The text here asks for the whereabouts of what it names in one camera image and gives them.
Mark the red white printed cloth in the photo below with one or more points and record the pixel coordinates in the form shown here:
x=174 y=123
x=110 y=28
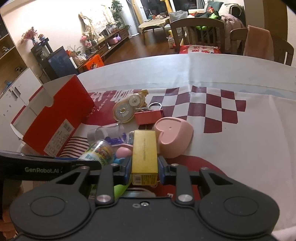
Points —
x=250 y=137

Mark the wooden dining chair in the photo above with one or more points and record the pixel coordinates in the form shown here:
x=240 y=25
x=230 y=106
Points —
x=198 y=31

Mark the green lid jar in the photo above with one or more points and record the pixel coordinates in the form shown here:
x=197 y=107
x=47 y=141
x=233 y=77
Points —
x=100 y=151

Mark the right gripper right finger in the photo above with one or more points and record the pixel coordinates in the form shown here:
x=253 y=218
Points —
x=213 y=187

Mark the small bottle on floor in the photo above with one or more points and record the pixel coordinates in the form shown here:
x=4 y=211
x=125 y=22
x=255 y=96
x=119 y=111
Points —
x=171 y=42

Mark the wooden chair with towel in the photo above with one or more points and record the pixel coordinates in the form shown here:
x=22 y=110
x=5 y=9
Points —
x=283 y=50

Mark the pink blue small toy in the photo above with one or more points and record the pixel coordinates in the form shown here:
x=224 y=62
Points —
x=123 y=151

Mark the yellow rectangular box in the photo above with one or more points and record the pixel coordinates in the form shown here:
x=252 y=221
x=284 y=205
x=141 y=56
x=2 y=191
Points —
x=144 y=158

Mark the clear jar with blue beads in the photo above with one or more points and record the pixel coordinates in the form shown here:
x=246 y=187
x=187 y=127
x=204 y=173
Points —
x=114 y=134

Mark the red cardboard box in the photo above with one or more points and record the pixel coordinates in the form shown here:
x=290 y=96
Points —
x=53 y=114

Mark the wooden tv cabinet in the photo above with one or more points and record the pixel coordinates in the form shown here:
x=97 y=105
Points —
x=103 y=48

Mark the green potted plant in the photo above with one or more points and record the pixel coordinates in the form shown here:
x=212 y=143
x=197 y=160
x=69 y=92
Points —
x=116 y=6

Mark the white cabinet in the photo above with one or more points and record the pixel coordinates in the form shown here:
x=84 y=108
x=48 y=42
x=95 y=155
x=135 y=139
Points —
x=17 y=96

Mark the white plastic bag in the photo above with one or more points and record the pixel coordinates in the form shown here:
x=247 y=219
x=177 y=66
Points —
x=178 y=15

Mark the sofa with clothes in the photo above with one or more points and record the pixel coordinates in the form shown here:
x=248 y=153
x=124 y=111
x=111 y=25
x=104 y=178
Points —
x=231 y=14

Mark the dark blue box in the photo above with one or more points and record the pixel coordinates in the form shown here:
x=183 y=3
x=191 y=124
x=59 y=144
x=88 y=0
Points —
x=60 y=64

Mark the orange gift box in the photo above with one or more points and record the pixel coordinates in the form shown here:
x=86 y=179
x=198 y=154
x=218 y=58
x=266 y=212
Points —
x=93 y=62

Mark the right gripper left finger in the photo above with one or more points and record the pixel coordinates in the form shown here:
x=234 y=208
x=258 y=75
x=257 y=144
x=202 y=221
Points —
x=111 y=180

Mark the red seat cushion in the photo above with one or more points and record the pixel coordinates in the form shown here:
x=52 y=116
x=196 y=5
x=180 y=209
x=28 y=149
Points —
x=186 y=49

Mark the pink heart-shaped box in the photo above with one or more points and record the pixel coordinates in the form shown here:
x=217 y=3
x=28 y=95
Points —
x=173 y=136

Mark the pink towel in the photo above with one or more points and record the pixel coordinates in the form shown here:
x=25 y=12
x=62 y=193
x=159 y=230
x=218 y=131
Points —
x=259 y=43

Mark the red binder clip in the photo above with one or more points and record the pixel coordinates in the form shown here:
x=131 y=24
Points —
x=149 y=115

